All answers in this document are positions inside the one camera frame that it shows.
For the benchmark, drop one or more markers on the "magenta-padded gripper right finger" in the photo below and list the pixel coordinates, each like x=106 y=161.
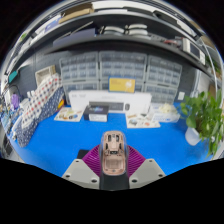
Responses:
x=148 y=171

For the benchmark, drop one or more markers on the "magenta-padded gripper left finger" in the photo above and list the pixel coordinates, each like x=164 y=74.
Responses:
x=80 y=171

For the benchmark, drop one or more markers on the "rose gold computer mouse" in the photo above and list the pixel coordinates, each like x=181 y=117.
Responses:
x=114 y=153

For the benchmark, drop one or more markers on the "printed picture sheet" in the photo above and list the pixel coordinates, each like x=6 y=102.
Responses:
x=141 y=121
x=68 y=114

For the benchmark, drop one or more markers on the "small black box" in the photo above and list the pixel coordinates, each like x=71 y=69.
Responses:
x=96 y=113

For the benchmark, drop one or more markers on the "white and blue tissue box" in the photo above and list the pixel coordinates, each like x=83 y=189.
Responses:
x=165 y=113

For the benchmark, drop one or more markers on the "white keyboard box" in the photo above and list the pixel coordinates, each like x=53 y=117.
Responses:
x=133 y=100

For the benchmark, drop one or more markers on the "potted green plant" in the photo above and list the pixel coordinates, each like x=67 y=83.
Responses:
x=203 y=116

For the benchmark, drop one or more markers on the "patterned fabric bag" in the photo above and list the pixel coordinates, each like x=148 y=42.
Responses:
x=40 y=103

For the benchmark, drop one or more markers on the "yellow card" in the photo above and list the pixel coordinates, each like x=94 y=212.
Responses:
x=122 y=85

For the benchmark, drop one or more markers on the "purple small object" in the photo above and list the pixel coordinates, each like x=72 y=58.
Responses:
x=15 y=101

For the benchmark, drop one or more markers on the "white crate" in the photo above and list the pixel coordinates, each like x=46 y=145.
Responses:
x=45 y=74

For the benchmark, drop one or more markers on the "white metal shelf rack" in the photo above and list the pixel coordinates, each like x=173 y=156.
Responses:
x=213 y=63

